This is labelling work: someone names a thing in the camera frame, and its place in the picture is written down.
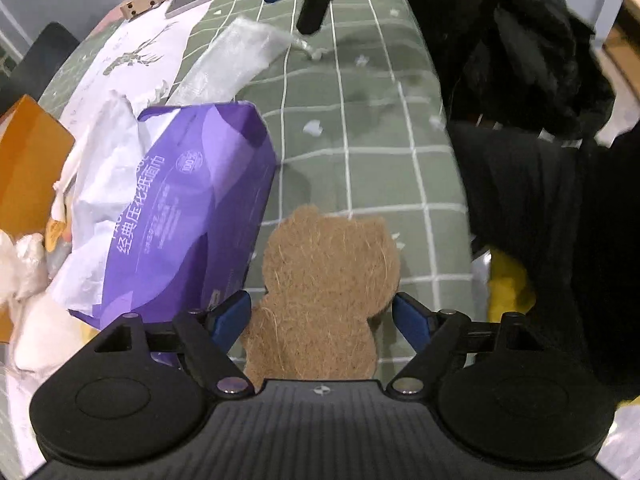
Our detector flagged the orange cardboard box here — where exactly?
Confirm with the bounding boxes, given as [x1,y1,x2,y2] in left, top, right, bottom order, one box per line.
[0,94,77,343]

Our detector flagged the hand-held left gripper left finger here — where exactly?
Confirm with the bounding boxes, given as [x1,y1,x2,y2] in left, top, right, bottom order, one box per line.
[94,290,253,399]

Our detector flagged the person in black clothes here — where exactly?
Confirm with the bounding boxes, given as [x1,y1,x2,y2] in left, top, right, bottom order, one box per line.
[387,0,640,401]

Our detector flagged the brown bear-shaped coir pad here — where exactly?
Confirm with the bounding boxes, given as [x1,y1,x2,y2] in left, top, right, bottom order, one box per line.
[240,204,402,391]

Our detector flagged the black chair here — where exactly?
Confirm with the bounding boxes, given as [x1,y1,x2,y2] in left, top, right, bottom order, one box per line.
[0,22,81,113]

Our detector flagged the yellow cloth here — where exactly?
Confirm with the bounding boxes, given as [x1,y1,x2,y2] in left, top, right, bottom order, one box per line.
[487,249,537,323]

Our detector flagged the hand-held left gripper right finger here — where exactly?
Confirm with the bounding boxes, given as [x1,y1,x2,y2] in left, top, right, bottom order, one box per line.
[386,292,544,400]

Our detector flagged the beige power strip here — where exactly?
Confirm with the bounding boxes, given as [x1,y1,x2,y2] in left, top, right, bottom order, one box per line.
[119,0,168,20]

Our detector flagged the white printed table runner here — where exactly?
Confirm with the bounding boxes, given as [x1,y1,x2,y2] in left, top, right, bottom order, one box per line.
[59,0,213,126]

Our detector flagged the purple tissue pack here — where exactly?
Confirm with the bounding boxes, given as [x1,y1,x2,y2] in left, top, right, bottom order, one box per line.
[69,101,278,367]

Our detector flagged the white tissue sheet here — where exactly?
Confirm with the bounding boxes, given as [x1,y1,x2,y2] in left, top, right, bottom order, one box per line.
[49,89,166,313]

